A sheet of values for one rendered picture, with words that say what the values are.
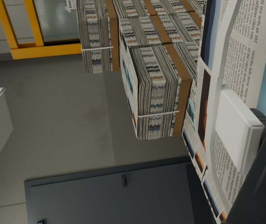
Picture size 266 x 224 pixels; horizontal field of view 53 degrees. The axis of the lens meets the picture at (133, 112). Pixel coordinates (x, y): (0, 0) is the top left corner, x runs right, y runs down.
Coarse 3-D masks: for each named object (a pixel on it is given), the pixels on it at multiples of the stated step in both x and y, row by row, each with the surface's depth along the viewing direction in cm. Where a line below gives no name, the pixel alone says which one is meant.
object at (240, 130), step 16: (224, 80) 18; (224, 96) 16; (224, 112) 16; (240, 112) 14; (224, 128) 16; (240, 128) 14; (256, 128) 13; (224, 144) 16; (240, 144) 14; (256, 144) 13; (240, 160) 14
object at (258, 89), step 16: (256, 0) 19; (256, 16) 19; (256, 32) 19; (256, 48) 19; (256, 64) 20; (256, 80) 20; (240, 96) 22; (256, 96) 20; (224, 176) 27; (240, 176) 24; (224, 192) 27
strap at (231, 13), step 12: (240, 0) 14; (228, 12) 15; (228, 24) 15; (228, 36) 15; (216, 48) 16; (216, 60) 16; (216, 72) 16; (216, 84) 16; (216, 96) 17; (216, 108) 17; (216, 180) 20; (228, 204) 22
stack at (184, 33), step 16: (160, 16) 154; (176, 16) 154; (176, 32) 142; (192, 32) 141; (176, 48) 131; (192, 48) 131; (192, 64) 122; (192, 80) 117; (192, 96) 117; (192, 112) 120; (192, 128) 123; (192, 144) 126; (192, 160) 128; (208, 176) 111; (208, 192) 113; (224, 208) 100
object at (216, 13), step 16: (208, 0) 32; (224, 0) 26; (208, 16) 31; (240, 16) 22; (208, 32) 31; (240, 32) 22; (208, 48) 31; (240, 48) 22; (208, 64) 31; (240, 64) 22; (208, 80) 31; (240, 80) 22; (208, 96) 31; (224, 160) 26
